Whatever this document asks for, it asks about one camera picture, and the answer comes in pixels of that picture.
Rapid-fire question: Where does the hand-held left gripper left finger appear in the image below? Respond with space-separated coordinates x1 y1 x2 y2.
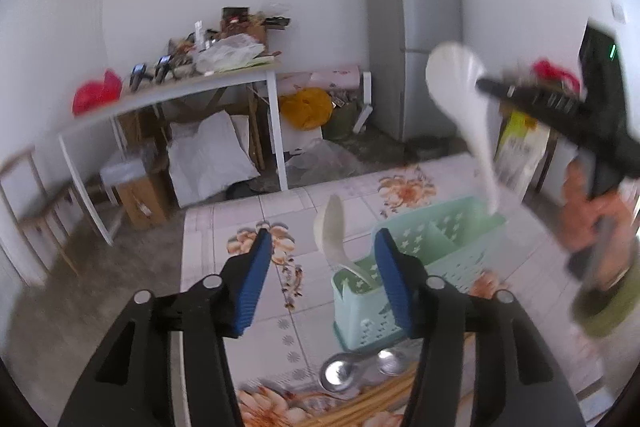
57 227 274 427

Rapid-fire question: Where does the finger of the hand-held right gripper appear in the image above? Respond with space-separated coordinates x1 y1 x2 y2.
475 77 586 142

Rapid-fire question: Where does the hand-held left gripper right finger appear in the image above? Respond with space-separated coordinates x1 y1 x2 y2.
371 227 586 427

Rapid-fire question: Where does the mint green utensil holder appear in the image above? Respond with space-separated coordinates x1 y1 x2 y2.
330 196 508 352

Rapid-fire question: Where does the white ceramic spoon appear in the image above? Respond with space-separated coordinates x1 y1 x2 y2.
312 194 373 288
425 41 502 215

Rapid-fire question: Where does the metal spoon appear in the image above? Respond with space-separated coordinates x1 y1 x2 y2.
375 346 417 376
320 351 373 393

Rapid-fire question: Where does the pile of wooden chopsticks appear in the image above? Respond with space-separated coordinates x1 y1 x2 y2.
280 364 418 427

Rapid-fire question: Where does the person's right hand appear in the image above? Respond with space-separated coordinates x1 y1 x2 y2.
560 159 640 290

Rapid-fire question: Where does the yellow and white bag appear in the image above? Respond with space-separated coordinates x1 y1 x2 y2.
495 112 551 192

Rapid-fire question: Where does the floral tablecloth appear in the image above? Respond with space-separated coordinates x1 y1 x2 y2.
180 152 621 427

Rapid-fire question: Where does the white sack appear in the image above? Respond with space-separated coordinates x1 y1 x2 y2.
167 112 261 208

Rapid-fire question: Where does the brown cardboard box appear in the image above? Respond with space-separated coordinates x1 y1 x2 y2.
115 172 171 230

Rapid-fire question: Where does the clear plastic bag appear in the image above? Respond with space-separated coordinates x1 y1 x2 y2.
287 139 361 182

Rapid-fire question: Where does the grey refrigerator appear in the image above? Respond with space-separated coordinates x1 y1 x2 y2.
363 0 463 142

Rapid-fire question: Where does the white wrapped package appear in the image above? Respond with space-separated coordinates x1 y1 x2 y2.
100 157 146 188

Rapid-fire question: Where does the white plastic panel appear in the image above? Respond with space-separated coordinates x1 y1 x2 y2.
354 72 373 132

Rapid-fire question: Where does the white table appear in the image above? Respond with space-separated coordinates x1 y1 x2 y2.
50 59 291 248

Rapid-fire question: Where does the white plastic bag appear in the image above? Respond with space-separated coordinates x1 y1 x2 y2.
195 33 266 74

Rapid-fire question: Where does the wooden chair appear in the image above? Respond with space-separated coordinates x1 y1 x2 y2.
0 147 83 278

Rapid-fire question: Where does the red plastic bag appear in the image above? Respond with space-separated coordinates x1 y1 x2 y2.
71 69 123 116

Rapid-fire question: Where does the dark brown box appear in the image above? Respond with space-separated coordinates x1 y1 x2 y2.
221 7 266 42

